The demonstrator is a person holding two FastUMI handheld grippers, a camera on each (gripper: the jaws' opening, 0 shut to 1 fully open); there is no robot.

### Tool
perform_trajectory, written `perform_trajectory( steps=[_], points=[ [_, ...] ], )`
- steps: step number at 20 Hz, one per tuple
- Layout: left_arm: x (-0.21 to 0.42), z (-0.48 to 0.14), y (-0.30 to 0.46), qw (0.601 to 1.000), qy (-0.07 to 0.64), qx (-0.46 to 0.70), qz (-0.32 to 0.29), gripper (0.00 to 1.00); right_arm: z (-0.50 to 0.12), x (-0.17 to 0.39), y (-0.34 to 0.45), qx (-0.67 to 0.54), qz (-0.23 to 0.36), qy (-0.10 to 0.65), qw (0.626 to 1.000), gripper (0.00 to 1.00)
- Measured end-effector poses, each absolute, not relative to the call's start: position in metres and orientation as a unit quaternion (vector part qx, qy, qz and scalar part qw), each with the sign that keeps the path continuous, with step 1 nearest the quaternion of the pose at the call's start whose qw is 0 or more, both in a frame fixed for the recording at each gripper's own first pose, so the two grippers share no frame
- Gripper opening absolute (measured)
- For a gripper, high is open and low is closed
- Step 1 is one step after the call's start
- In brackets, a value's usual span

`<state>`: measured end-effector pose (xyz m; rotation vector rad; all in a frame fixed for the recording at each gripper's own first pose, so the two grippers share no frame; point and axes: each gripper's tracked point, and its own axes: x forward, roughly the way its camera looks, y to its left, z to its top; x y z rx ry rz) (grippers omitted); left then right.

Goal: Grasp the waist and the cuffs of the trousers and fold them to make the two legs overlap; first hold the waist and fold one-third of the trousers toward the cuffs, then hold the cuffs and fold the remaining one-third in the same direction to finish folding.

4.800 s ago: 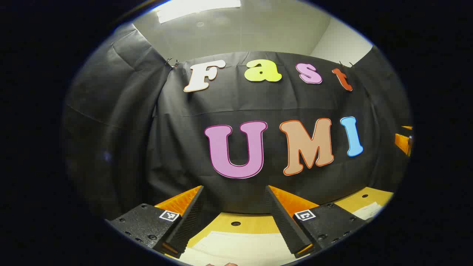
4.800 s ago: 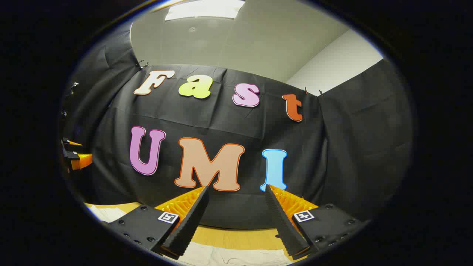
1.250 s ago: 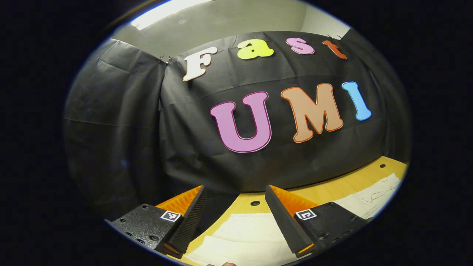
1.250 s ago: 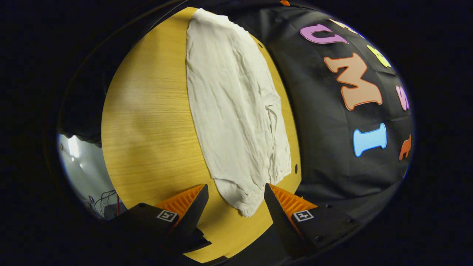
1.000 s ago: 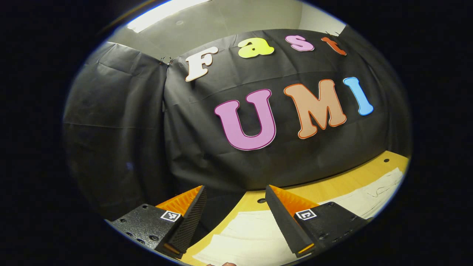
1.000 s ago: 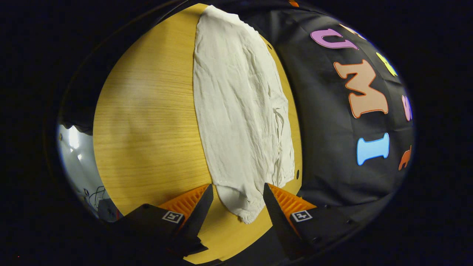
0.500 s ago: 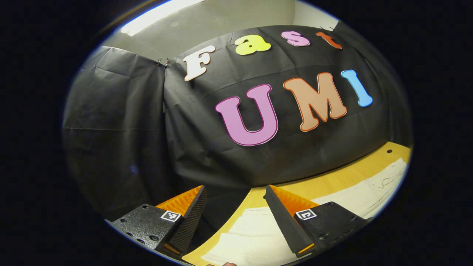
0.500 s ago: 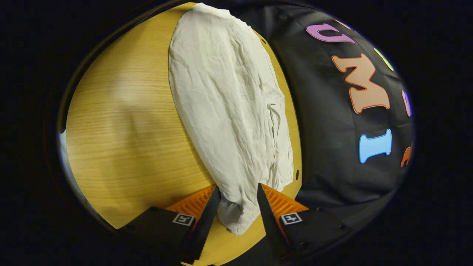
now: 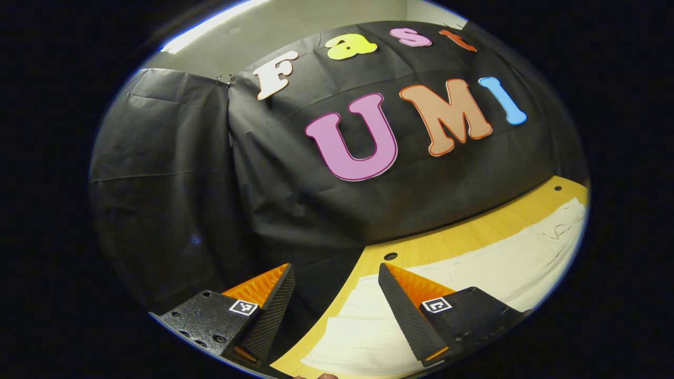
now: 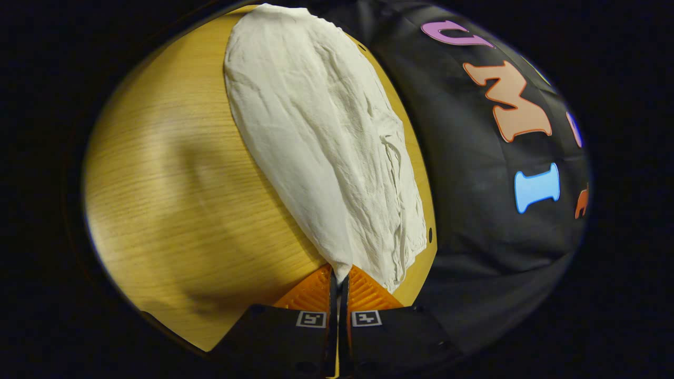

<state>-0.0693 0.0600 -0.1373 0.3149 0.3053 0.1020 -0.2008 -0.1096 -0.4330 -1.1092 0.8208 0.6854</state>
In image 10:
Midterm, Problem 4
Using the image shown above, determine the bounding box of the black backdrop cloth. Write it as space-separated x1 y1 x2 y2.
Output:
316 0 590 356

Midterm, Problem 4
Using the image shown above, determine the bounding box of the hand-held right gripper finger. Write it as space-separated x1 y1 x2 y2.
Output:
211 264 338 379
339 265 465 379

